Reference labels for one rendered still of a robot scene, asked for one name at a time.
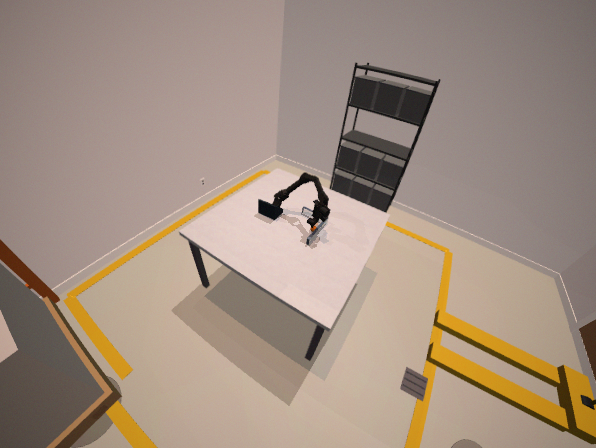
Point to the clear low glass walls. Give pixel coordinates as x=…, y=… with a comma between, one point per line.
x=309, y=213

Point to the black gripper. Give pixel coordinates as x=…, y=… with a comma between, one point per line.
x=315, y=220

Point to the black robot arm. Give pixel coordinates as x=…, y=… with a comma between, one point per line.
x=320, y=206

